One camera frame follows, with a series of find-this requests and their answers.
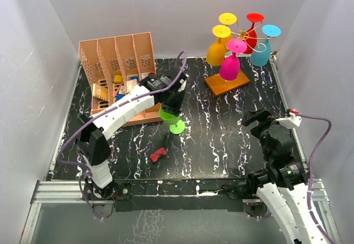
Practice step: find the red wine glass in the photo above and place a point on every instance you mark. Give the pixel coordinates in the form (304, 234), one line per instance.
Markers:
(250, 36)

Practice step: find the gold wire rack wooden base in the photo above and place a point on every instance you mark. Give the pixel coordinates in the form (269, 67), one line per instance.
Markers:
(219, 86)

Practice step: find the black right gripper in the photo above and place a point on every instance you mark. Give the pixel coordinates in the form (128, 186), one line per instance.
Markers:
(249, 116)

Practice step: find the red bone-shaped toy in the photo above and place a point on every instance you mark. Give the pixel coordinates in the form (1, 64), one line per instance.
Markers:
(157, 154)

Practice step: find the rear yellow wine glass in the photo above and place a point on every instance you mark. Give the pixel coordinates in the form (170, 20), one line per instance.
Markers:
(227, 19)

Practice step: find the blue wine glass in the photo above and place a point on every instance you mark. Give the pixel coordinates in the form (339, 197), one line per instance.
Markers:
(261, 53)

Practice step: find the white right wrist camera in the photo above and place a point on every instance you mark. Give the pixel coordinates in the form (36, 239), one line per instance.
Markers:
(291, 120)

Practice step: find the white red box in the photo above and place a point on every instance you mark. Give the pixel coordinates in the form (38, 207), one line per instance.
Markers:
(144, 76)

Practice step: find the peach plastic file organizer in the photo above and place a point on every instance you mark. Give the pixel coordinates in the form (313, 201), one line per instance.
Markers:
(125, 55)

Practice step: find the yellow block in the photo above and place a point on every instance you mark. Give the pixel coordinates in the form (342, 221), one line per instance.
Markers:
(117, 79)

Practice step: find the front orange wine glass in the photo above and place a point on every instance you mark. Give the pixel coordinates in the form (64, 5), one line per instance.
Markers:
(218, 49)

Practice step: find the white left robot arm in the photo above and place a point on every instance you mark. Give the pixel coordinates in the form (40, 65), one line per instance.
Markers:
(92, 142)

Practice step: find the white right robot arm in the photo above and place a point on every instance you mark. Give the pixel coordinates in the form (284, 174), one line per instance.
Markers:
(284, 185)

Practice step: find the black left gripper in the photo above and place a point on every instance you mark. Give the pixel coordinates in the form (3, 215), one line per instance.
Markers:
(175, 109)

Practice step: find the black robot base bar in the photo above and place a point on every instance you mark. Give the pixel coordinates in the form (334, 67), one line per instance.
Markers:
(230, 194)

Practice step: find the pink wine glass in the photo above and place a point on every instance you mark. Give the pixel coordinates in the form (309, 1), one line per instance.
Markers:
(231, 65)

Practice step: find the green wine glass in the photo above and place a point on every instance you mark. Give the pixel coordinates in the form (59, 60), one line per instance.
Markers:
(176, 125)

